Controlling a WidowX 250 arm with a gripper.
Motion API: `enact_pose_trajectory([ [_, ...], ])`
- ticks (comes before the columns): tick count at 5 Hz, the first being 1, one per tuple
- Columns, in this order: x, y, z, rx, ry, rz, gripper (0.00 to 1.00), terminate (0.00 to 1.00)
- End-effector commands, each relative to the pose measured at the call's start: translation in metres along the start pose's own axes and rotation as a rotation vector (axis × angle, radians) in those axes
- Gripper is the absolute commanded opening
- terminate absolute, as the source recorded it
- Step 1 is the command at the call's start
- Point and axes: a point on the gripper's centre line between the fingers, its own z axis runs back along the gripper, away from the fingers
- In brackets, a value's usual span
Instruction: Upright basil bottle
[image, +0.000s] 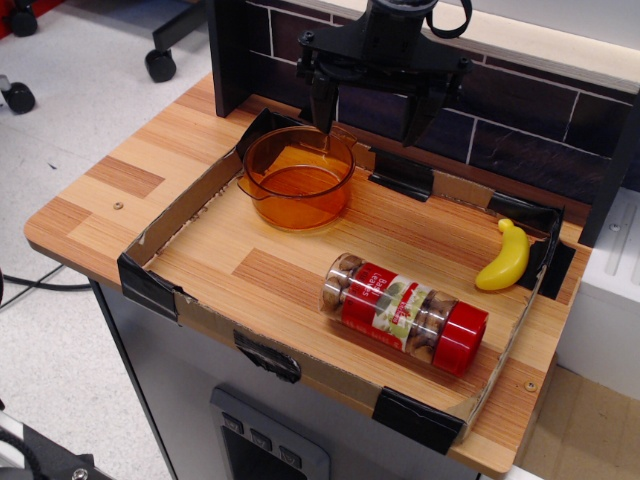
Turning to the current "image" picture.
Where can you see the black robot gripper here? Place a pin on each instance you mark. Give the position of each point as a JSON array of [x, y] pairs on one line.
[[394, 47]]

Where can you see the basil jar with red lid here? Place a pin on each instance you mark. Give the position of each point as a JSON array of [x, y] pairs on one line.
[[422, 322]]

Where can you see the cardboard fence with black tape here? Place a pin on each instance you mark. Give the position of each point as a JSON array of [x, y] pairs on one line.
[[211, 264]]

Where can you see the orange transparent plastic pot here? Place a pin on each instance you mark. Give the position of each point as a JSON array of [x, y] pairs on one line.
[[298, 178]]

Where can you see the dark brick pattern backboard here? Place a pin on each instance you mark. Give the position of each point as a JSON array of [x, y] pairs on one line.
[[530, 121]]

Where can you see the yellow toy banana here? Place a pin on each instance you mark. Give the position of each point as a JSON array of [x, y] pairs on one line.
[[511, 262]]

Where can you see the black office chair base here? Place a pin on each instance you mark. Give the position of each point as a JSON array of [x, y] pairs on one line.
[[159, 61]]

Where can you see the grey cabinet with control panel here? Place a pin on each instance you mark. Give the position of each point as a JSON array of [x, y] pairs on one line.
[[217, 415]]

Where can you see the black caster wheel left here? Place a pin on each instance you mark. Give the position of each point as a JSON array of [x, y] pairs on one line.
[[17, 95]]

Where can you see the black device bottom left corner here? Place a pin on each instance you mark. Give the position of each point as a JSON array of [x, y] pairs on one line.
[[27, 454]]

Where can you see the white aluminium frame right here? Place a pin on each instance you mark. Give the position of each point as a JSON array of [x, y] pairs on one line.
[[600, 340]]

